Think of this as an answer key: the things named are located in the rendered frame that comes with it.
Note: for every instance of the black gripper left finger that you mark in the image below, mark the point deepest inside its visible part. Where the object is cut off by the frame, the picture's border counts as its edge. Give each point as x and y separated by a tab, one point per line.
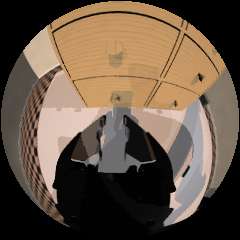
83	149

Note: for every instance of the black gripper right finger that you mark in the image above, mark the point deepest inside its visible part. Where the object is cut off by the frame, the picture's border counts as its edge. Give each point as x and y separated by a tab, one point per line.
146	153

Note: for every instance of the light wooden chest of drawers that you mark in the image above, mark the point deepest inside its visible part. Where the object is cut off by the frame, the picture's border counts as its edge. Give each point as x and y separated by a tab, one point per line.
181	30

